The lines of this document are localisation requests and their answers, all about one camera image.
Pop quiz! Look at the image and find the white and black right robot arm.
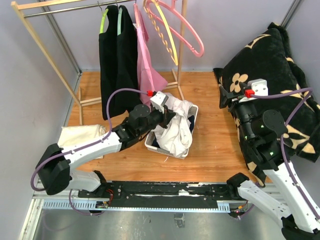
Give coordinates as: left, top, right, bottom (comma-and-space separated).
219, 79, 320, 240

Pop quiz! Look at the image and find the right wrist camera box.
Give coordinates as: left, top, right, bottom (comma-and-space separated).
245, 78, 269, 99

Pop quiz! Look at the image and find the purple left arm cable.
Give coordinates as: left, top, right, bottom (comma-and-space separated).
30, 88, 151, 216

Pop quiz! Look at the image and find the black t shirt far left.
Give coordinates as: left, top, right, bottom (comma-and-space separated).
98, 5, 118, 121

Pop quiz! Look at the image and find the white perforated plastic basket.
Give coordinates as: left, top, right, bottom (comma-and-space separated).
144, 100, 199, 159

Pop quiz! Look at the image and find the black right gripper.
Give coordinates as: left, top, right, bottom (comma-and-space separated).
218, 81, 257, 141

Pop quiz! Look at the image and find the mint green hanger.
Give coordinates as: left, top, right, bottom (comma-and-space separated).
116, 0, 123, 36

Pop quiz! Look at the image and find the lime green hanger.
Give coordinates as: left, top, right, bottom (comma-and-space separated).
97, 0, 109, 34

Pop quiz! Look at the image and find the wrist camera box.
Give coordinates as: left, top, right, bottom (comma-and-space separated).
245, 78, 269, 99
147, 90, 169, 114

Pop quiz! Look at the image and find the folded cream cloth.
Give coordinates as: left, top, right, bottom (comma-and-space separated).
57, 124, 107, 148

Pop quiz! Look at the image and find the black floral plush blanket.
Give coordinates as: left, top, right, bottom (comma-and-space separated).
213, 22, 320, 188

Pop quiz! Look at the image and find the pink plastic hanger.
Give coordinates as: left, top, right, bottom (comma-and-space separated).
143, 0, 205, 65

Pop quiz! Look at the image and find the white t shirt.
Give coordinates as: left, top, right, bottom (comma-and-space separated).
153, 93, 193, 158

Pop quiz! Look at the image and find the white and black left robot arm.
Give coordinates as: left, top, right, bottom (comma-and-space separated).
36, 104, 176, 198

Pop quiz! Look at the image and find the pink hanger with metal hook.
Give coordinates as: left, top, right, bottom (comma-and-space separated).
133, 2, 144, 32

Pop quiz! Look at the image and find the black t shirt with print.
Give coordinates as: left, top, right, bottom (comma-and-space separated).
109, 5, 141, 118

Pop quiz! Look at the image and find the pink t shirt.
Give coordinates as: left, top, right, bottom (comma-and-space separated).
136, 19, 168, 92

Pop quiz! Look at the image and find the wooden clothes rack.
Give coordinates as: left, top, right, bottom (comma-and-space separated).
11, 0, 187, 126

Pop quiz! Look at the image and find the navy blue t shirt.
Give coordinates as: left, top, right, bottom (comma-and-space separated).
151, 115, 195, 148

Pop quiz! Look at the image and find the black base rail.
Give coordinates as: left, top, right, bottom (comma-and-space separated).
78, 181, 244, 209

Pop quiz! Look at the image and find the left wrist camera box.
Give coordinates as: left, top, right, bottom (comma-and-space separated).
147, 90, 169, 114

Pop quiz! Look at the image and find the yellow hanger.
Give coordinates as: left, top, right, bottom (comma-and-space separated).
142, 0, 180, 66

